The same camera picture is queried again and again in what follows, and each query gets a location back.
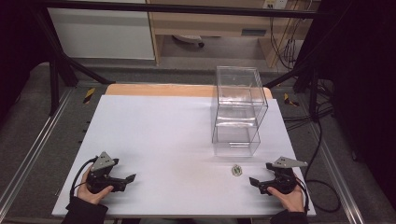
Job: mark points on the white power strip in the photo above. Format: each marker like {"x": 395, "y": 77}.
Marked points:
{"x": 275, "y": 3}

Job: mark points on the aluminium floor rail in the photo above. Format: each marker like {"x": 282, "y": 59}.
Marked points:
{"x": 339, "y": 175}
{"x": 31, "y": 151}

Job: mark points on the white cabinet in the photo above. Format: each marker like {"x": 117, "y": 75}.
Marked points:
{"x": 102, "y": 34}

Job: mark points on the small round badge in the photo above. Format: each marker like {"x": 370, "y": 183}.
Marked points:
{"x": 236, "y": 170}

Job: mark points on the yellow black tape strip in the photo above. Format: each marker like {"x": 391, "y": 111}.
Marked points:
{"x": 89, "y": 95}
{"x": 289, "y": 100}

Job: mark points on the chair caster base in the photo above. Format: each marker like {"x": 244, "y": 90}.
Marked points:
{"x": 188, "y": 39}

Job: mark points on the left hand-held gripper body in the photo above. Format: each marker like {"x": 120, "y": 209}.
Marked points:
{"x": 101, "y": 169}

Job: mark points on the clear acrylic drawer box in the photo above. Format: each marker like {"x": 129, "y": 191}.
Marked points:
{"x": 238, "y": 130}

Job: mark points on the black frame stand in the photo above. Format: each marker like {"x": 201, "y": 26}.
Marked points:
{"x": 54, "y": 84}
{"x": 313, "y": 93}

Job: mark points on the black frame crossbar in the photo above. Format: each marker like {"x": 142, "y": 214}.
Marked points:
{"x": 186, "y": 8}

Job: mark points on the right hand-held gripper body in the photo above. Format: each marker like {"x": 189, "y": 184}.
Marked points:
{"x": 285, "y": 177}

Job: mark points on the white table cover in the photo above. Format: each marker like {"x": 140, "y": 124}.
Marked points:
{"x": 155, "y": 140}

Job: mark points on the person's right hand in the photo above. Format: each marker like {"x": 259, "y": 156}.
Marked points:
{"x": 292, "y": 201}

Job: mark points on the wooden desk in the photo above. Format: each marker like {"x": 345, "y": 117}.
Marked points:
{"x": 211, "y": 26}

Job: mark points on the dark curtain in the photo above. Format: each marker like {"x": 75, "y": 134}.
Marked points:
{"x": 18, "y": 40}
{"x": 367, "y": 93}

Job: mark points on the person's left hand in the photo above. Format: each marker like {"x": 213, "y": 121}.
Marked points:
{"x": 85, "y": 191}

